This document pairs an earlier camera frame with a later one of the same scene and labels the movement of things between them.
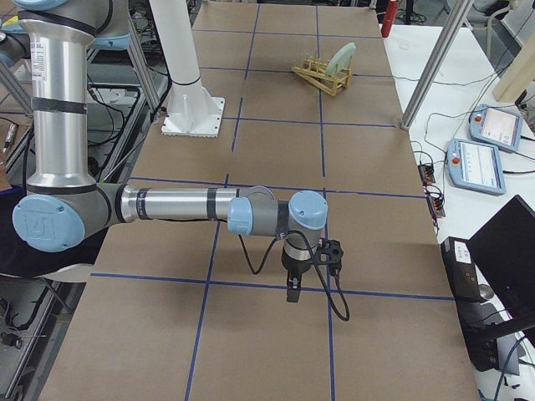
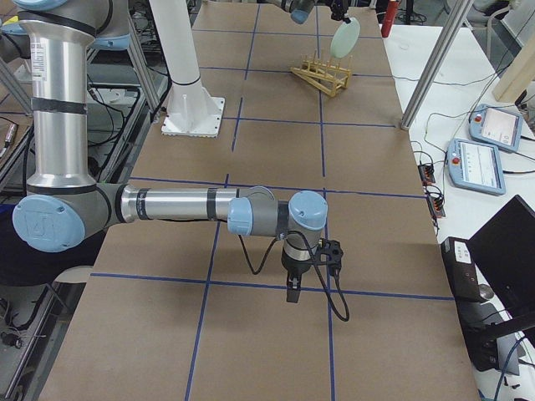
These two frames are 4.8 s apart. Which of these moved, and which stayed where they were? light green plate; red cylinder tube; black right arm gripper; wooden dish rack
Moved: light green plate
Stayed: red cylinder tube; black right arm gripper; wooden dish rack
